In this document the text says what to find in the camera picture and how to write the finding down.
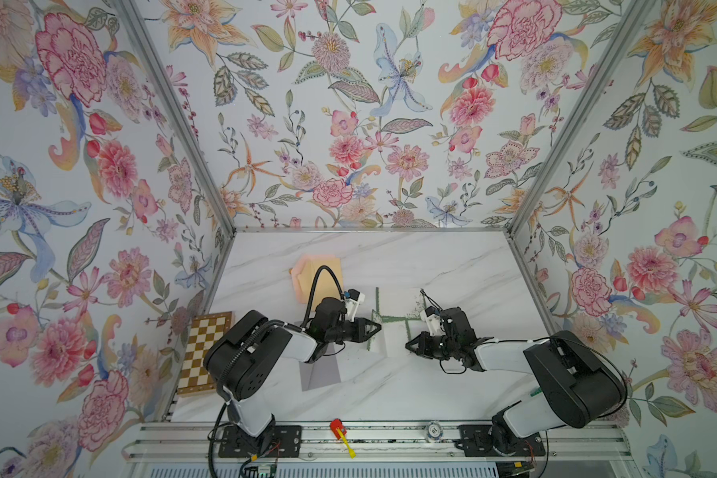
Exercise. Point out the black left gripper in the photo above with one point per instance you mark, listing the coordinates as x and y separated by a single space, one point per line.
359 331

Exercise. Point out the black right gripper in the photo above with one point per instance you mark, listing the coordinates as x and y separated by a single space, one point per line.
423 349

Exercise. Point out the grey lavender envelope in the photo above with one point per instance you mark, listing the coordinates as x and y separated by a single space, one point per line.
324 372

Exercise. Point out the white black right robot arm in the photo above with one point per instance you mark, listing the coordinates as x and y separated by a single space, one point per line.
575 386

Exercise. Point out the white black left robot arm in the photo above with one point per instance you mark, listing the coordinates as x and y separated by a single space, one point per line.
241 361

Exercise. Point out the green bordered letter paper underneath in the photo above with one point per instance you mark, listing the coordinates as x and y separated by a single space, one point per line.
398 302

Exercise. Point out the yellow envelope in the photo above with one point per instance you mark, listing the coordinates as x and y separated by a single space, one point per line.
328 281

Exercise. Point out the pink envelope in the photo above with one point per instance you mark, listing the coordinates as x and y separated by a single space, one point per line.
302 275

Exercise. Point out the round silver knob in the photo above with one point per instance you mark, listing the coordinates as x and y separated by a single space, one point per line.
433 431

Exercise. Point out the yellow stick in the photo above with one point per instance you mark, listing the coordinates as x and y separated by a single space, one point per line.
346 443

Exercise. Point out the wooden checkered chessboard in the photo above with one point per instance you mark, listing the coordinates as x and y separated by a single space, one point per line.
204 333

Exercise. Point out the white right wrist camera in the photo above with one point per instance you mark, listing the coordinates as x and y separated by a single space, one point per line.
433 322

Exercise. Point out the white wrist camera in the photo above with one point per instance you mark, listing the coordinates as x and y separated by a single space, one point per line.
352 300
433 322

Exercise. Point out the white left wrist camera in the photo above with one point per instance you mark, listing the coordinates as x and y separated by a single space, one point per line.
352 300

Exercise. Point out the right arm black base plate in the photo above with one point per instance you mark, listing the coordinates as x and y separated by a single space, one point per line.
479 440

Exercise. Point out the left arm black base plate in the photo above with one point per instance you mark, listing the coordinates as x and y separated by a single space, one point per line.
278 441

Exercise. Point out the aluminium front rail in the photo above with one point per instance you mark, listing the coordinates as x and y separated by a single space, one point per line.
375 441

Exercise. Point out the aluminium corner frame post left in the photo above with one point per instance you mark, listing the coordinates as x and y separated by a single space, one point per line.
137 31

